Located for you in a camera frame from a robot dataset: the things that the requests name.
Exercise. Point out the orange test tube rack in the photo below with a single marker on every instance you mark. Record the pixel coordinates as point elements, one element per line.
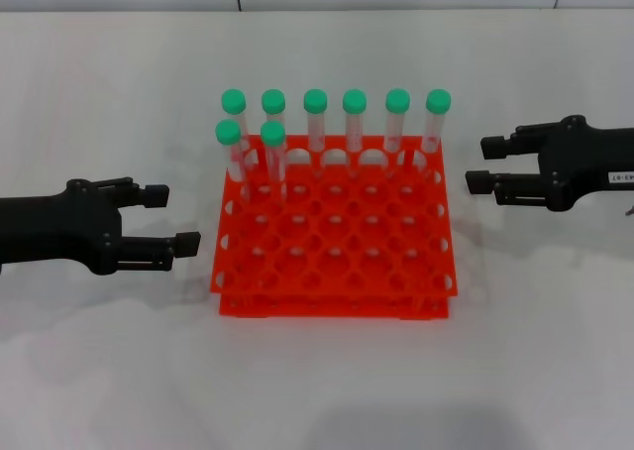
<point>337,276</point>

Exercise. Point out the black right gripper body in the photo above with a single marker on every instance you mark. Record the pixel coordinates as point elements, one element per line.
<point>589,162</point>

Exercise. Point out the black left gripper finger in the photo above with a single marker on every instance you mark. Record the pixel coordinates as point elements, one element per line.
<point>188,244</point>
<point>156,195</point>

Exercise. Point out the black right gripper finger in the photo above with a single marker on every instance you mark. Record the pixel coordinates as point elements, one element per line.
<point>495,147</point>
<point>478,182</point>

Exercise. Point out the green capped clear test tube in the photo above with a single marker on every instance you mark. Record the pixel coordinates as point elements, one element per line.
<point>273,101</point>
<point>273,133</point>
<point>354,101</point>
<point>397,100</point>
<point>228,132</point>
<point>233,100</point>
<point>315,100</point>
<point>439,101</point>

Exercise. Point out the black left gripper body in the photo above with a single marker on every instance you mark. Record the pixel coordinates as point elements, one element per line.
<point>54,229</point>

